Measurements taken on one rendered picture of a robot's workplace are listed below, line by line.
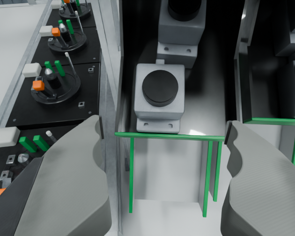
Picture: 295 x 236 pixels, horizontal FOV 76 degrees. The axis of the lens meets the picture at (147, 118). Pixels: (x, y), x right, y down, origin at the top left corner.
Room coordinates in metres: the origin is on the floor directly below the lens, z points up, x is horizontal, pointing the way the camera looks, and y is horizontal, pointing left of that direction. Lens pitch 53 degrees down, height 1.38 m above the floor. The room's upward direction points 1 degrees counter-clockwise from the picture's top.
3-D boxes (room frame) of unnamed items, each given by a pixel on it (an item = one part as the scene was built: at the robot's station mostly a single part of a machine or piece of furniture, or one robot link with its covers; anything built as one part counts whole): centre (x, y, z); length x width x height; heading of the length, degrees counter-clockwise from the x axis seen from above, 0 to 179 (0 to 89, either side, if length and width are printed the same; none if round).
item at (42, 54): (0.66, 0.29, 1.01); 0.24 x 0.24 x 0.13; 6
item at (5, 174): (0.14, 0.29, 1.00); 0.02 x 0.01 x 0.02; 6
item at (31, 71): (0.42, 0.27, 1.01); 0.24 x 0.24 x 0.13; 6
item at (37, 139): (0.21, 0.23, 1.01); 0.01 x 0.01 x 0.05; 6
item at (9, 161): (0.18, 0.29, 1.00); 0.02 x 0.01 x 0.02; 6
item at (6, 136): (0.25, 0.35, 0.97); 0.05 x 0.05 x 0.04; 6
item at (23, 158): (0.16, 0.24, 1.04); 0.02 x 0.02 x 0.03
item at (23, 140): (0.20, 0.26, 1.01); 0.01 x 0.01 x 0.05; 6
